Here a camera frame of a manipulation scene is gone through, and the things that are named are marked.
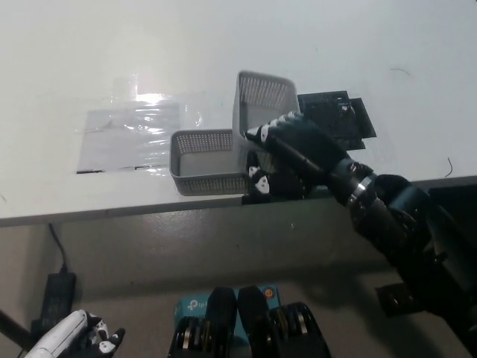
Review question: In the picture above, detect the black and white right hand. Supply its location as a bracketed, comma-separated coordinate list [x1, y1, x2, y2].
[241, 110, 356, 206]

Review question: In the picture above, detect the white and black left hand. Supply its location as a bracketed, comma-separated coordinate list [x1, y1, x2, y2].
[23, 309, 127, 358]

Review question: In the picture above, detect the grey perforated plastic basket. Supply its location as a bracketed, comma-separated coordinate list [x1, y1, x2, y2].
[169, 128, 255, 197]
[232, 70, 300, 175]

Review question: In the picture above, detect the teal router box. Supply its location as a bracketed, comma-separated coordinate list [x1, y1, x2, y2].
[174, 285, 279, 344]

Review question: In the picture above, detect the black power adapter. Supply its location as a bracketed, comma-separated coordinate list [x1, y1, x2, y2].
[30, 272, 78, 336]

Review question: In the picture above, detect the black marker mat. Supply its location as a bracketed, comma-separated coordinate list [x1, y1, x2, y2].
[297, 89, 378, 151]

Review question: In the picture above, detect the black metal bar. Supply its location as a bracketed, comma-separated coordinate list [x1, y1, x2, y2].
[0, 308, 34, 347]

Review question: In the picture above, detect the black floor socket plate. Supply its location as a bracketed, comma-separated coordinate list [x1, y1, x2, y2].
[373, 284, 413, 318]

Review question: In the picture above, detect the clear plastic sheet over paper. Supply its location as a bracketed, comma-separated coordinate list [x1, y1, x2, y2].
[73, 76, 204, 175]

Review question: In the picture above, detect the black power cable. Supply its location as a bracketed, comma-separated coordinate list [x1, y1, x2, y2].
[47, 222, 70, 275]

